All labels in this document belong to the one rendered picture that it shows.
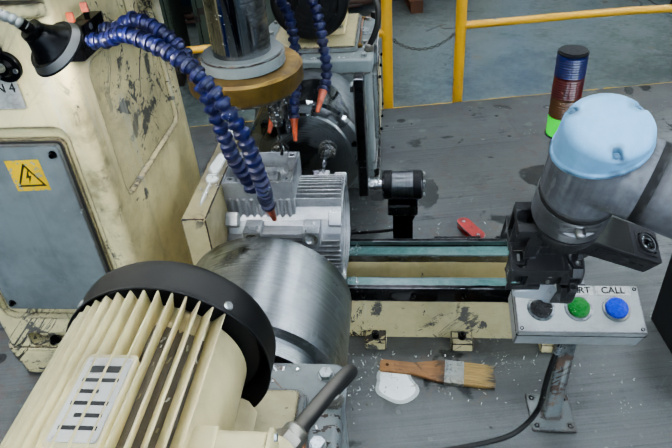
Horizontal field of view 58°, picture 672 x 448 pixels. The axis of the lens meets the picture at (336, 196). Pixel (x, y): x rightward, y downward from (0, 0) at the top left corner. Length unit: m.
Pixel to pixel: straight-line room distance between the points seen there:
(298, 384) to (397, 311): 0.50
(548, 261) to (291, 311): 0.31
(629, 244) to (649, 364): 0.54
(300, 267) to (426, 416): 0.39
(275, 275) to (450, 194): 0.84
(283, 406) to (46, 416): 0.26
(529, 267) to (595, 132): 0.22
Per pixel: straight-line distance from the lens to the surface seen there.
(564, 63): 1.29
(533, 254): 0.70
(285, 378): 0.68
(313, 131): 1.24
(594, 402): 1.15
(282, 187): 1.01
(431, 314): 1.15
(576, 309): 0.90
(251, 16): 0.90
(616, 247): 0.71
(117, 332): 0.50
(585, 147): 0.53
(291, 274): 0.81
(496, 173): 1.65
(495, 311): 1.15
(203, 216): 0.96
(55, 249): 1.04
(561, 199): 0.58
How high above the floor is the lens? 1.69
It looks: 35 degrees down
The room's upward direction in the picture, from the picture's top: 5 degrees counter-clockwise
